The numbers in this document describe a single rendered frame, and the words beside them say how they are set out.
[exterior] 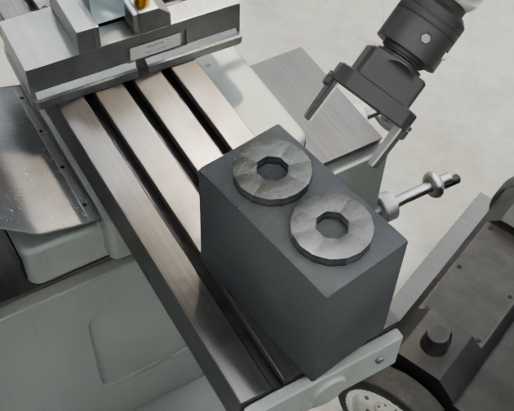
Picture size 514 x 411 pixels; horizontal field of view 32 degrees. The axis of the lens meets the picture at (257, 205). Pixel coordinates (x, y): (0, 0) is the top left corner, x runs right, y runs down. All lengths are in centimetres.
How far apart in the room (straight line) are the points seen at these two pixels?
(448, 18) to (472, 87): 167
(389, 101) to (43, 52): 52
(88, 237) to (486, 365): 68
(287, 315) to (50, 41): 58
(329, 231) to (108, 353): 77
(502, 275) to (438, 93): 122
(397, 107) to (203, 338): 37
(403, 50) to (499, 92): 169
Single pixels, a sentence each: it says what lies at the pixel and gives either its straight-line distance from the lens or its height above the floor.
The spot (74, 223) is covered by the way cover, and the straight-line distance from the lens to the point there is 129.
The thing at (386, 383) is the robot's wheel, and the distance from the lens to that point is 145.
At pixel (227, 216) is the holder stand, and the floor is 107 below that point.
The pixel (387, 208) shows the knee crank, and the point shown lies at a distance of 174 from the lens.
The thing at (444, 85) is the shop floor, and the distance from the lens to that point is 278.
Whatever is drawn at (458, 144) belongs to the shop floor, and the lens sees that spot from 262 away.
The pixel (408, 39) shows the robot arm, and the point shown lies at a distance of 112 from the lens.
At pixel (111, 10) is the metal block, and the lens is 134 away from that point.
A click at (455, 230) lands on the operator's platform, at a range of 189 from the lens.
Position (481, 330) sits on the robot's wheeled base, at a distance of 154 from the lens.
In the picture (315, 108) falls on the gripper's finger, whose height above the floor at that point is 107.
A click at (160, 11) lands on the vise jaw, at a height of 102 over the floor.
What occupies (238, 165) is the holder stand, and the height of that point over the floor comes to 112.
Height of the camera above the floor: 187
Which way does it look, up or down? 52 degrees down
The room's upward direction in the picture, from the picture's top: 3 degrees clockwise
